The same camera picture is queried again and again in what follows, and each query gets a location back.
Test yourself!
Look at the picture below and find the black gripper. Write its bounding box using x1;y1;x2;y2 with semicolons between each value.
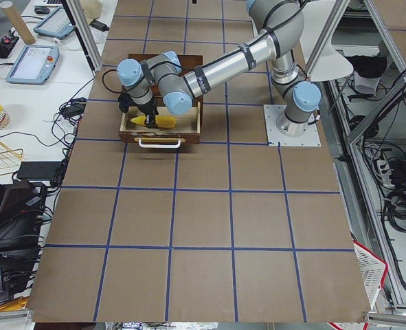
137;101;159;129

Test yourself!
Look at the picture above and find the yellow corn cob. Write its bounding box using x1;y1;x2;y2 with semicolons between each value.
131;115;176;129

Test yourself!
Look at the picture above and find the wooden drawer with white handle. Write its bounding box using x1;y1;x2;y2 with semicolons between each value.
118;98;203;146

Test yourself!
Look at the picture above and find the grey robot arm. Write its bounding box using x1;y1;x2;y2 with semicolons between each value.
117;1;321;137

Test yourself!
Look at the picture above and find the dark wooden drawer cabinet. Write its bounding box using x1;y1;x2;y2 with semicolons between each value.
117;52;199;112

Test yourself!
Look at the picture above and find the black power adapter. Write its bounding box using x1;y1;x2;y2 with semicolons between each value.
60;102;86;118

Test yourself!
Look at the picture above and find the near teach pendant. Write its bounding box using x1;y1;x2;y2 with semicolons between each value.
5;45;60;85

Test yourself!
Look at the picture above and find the teach pendant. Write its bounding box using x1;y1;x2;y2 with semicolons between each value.
33;7;74;39
5;45;60;85

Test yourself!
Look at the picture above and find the far teach pendant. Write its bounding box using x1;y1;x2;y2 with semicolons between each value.
33;7;74;39

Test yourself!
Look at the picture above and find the black computer equipment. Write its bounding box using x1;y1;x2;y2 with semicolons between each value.
0;179;47;304

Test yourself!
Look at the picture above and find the cardboard tube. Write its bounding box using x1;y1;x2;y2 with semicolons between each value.
0;1;36;45

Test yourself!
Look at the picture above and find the white lamp shade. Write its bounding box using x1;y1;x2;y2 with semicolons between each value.
308;23;353;82

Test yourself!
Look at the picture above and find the white plastic basket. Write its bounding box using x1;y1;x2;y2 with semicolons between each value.
353;241;388;311

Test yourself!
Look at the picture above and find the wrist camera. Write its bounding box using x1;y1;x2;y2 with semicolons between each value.
117;92;131;113

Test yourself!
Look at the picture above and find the aluminium frame post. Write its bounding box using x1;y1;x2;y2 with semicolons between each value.
63;0;103;72

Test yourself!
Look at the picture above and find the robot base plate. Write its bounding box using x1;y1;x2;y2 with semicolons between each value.
263;104;321;147

